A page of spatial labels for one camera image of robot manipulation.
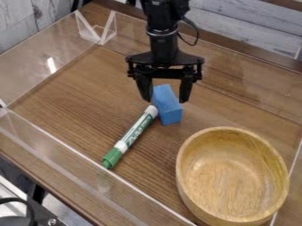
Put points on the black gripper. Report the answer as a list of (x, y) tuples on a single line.
[(175, 68)]

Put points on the blue foam block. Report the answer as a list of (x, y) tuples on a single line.
[(167, 104)]

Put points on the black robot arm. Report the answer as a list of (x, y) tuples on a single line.
[(163, 14)]

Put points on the brown wooden bowl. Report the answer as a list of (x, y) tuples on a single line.
[(231, 177)]

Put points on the green dry erase marker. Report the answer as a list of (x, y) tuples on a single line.
[(129, 137)]

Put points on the clear acrylic tray wall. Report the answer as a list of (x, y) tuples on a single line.
[(69, 103)]

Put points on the black metal table bracket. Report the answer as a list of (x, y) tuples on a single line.
[(44, 217)]

